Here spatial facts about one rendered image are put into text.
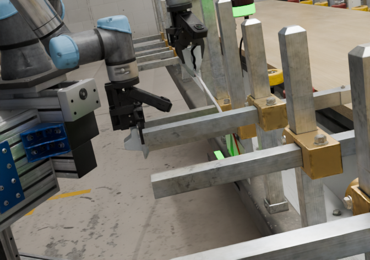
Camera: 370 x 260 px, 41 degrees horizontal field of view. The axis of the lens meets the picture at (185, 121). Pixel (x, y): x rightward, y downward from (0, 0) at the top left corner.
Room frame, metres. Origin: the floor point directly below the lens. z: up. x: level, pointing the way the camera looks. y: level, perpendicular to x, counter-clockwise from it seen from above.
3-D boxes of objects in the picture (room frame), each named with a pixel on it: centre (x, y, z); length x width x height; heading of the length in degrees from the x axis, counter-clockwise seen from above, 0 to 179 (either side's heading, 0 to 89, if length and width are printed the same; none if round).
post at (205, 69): (1.78, -0.11, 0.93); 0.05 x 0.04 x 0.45; 5
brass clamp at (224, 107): (1.50, -0.13, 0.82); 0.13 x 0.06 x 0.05; 5
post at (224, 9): (1.27, -0.15, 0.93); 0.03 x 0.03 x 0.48; 5
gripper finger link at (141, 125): (1.19, 0.11, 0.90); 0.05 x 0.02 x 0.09; 5
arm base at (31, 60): (1.51, 0.44, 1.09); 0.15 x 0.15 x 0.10
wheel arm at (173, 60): (2.47, -0.01, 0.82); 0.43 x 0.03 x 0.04; 95
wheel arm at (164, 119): (1.48, -0.09, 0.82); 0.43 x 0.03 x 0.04; 95
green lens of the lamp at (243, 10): (1.27, -0.20, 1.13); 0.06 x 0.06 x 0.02
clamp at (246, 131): (1.25, -0.15, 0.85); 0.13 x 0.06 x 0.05; 5
